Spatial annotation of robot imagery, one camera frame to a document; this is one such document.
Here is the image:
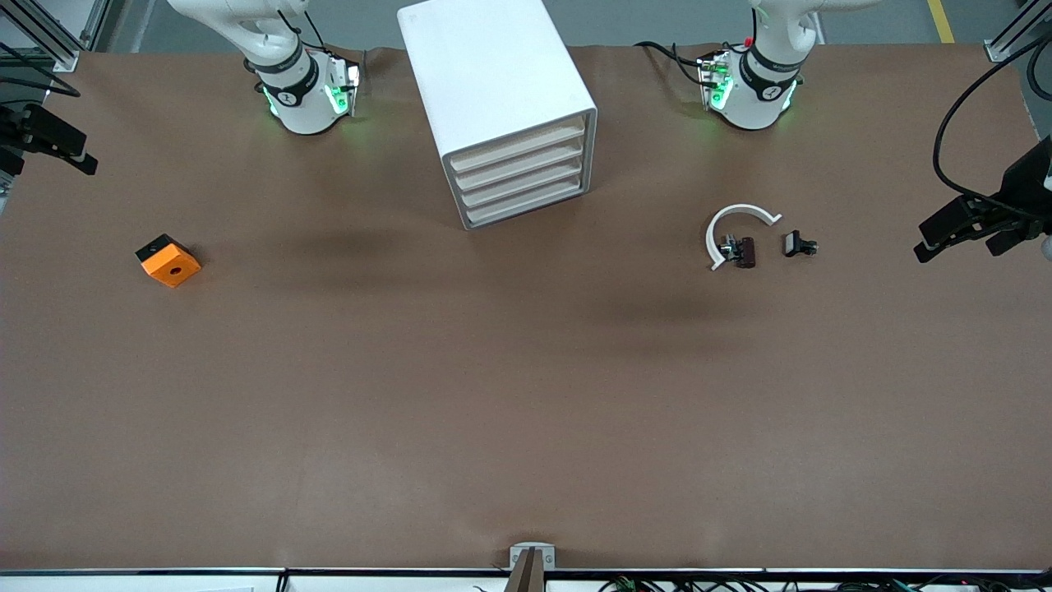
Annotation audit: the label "white drawer cabinet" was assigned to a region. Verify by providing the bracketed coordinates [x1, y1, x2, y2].
[398, 0, 598, 232]

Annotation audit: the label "orange box with hole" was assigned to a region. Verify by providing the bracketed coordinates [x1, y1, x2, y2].
[135, 234, 203, 289]

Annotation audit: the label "small brown electrical component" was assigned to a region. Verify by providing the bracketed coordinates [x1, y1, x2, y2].
[718, 235, 758, 271]

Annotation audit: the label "white curved plastic part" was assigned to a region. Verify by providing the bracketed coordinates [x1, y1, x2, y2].
[705, 203, 784, 273]

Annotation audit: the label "brown table mat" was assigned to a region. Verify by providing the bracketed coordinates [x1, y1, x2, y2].
[0, 43, 1052, 572]

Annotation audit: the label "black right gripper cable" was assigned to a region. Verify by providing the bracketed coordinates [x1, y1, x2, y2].
[0, 41, 81, 98]

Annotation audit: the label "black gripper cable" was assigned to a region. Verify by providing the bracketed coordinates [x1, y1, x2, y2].
[933, 33, 1052, 219]
[0, 41, 81, 98]

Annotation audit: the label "aluminium frame profile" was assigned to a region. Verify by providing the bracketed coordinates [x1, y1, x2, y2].
[985, 0, 1052, 63]
[0, 0, 112, 73]

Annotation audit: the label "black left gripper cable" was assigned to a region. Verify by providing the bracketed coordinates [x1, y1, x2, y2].
[933, 33, 1052, 219]

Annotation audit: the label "black arm base cable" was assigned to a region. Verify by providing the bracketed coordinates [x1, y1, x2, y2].
[633, 39, 709, 87]

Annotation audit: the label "thin black cables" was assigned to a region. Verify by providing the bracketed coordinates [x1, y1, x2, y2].
[596, 574, 765, 592]

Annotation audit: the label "aluminium camera post bracket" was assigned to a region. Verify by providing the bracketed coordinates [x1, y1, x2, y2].
[509, 542, 556, 592]

